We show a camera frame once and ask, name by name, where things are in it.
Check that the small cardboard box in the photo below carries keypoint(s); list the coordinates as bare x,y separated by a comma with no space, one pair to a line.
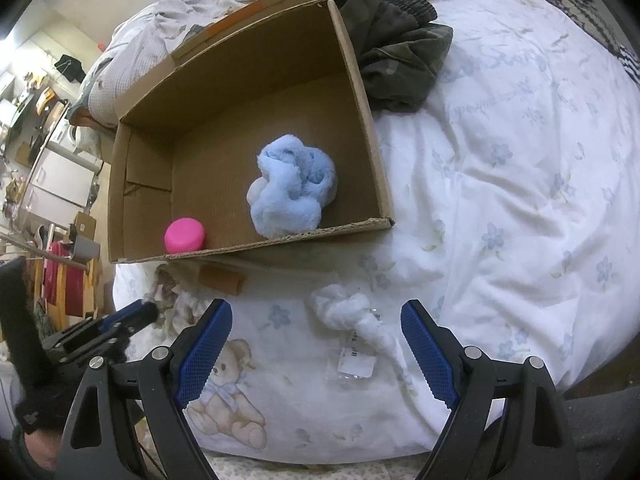
85,230

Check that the clear plastic bag with label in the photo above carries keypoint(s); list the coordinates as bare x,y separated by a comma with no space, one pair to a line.
352,362

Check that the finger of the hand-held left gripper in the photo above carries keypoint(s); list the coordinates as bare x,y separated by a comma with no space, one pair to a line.
127,317

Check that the pink round sponge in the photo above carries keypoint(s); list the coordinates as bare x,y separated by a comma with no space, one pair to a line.
184,235

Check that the white knotted fluffy cloth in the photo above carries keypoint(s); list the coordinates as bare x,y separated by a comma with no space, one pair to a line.
357,322

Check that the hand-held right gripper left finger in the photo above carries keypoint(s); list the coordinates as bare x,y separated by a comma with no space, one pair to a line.
205,347

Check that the dark olive green garment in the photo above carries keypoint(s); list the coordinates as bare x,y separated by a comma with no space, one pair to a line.
395,45

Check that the red cloth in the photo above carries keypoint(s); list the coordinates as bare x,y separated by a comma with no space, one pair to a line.
62,272

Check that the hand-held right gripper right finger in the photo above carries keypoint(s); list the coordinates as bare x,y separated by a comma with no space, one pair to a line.
427,347

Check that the brown cardboard tube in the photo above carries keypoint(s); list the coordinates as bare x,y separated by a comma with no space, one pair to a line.
222,280

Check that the wooden chair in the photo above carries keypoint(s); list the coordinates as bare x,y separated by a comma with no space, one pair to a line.
60,285

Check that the person's left hand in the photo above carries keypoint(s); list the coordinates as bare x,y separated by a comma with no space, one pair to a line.
35,410

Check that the dark patterned blanket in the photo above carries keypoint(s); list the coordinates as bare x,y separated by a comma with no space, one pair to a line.
585,5

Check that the white cabinet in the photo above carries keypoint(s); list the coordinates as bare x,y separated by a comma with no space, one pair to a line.
55,175

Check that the white floral bed sheet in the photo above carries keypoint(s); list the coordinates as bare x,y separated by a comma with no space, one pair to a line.
475,210

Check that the white floral quilted blanket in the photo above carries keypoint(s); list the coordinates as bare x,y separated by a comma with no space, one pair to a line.
145,45

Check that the light blue fluffy cloth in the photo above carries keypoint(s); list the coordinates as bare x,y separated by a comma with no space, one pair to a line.
292,185

